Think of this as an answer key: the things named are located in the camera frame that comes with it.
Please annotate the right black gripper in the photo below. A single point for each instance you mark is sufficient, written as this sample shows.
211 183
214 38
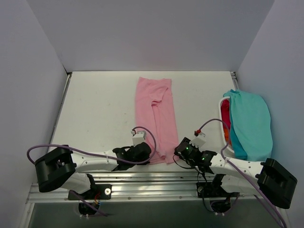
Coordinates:
181 149

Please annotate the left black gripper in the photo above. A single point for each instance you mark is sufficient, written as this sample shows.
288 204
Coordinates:
144 150

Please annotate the pink t shirt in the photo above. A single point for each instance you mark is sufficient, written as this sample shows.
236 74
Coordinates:
154 110

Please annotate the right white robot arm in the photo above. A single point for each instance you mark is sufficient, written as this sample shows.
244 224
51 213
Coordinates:
268 178

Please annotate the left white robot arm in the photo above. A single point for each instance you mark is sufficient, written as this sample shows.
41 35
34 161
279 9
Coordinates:
68 169

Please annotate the orange garment in basket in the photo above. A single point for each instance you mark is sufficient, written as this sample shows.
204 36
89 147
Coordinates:
227 136

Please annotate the white laundry basket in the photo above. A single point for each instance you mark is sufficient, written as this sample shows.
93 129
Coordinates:
223 125

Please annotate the red garment in basket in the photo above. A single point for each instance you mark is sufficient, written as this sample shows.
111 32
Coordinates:
225 112

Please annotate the teal t shirt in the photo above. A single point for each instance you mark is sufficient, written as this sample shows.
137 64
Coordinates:
250 126

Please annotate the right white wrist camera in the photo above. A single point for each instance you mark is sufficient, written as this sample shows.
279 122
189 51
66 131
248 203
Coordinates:
199 140

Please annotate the aluminium mounting rail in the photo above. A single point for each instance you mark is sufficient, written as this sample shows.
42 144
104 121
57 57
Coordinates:
154 186

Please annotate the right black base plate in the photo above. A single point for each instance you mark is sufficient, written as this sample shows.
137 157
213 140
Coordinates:
208 190

